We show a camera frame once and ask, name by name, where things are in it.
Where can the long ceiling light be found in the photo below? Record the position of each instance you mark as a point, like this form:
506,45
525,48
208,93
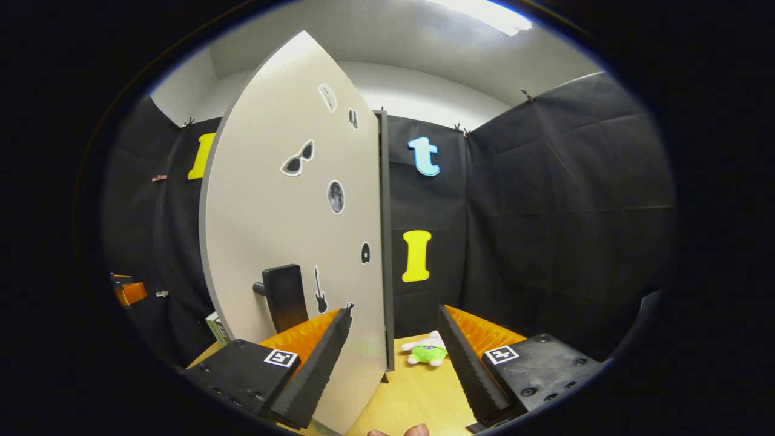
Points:
490,15

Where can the green plush toy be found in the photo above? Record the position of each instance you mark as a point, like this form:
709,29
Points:
430,354

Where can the black backdrop cloth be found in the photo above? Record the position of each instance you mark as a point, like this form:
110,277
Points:
545,212

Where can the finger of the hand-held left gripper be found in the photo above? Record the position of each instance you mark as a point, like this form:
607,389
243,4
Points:
121,278
133,292

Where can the grey cabinet door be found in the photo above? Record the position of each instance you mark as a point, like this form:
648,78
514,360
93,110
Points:
260,200

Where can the green book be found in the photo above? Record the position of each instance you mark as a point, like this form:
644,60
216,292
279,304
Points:
215,324

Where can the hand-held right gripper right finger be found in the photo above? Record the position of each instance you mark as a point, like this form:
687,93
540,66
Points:
469,375

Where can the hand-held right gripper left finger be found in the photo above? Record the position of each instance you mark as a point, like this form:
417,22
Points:
318,369

